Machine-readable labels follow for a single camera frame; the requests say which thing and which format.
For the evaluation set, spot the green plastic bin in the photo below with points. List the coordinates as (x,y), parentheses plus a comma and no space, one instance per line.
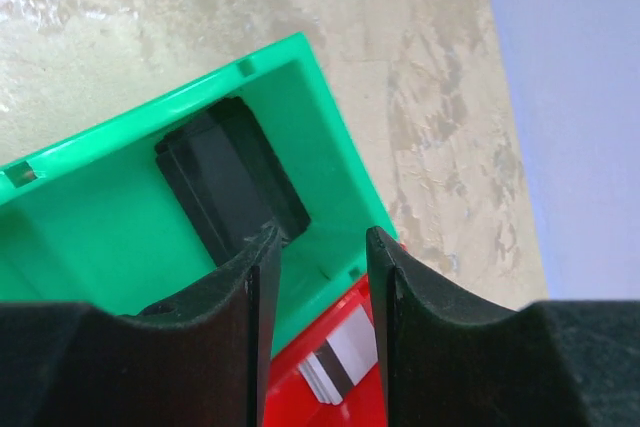
(92,218)

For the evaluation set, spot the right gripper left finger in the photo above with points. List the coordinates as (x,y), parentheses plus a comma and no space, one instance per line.
(199,357)

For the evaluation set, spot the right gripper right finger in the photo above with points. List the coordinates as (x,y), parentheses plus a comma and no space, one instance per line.
(448,357)

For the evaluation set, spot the middle red plastic bin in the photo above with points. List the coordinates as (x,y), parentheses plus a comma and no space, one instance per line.
(290,401)

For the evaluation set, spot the silver card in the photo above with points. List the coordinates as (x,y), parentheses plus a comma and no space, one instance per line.
(342,361)

